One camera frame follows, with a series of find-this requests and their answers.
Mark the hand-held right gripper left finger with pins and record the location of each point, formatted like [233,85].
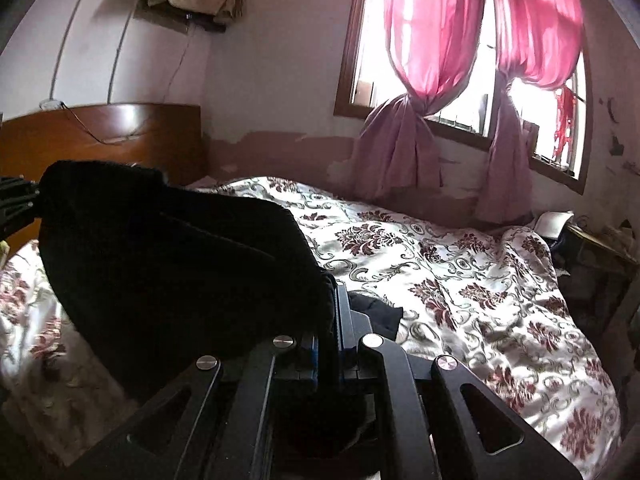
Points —
[250,390]

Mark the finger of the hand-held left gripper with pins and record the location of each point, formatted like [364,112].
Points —
[17,202]

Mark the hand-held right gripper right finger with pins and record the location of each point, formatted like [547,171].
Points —
[390,390]

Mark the black padded jacket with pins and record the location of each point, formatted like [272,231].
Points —
[175,270]

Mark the white power strip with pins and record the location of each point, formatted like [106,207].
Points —
[51,104]

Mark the wooden headboard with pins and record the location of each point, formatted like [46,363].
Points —
[125,135]

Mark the floral satin bedspread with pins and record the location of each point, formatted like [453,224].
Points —
[450,270]

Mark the cluttered bedside table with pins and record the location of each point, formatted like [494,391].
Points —
[600,270]

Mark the brown framed window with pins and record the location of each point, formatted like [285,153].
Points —
[345,95]

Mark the red hanging ornament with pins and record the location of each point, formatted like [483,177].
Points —
[565,115]

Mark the pink tied curtain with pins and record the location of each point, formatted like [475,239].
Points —
[535,25]
[425,35]

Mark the white wall pipe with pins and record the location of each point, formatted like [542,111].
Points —
[119,50]
[67,35]

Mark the dark wall shelf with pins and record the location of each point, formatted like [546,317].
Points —
[200,19]

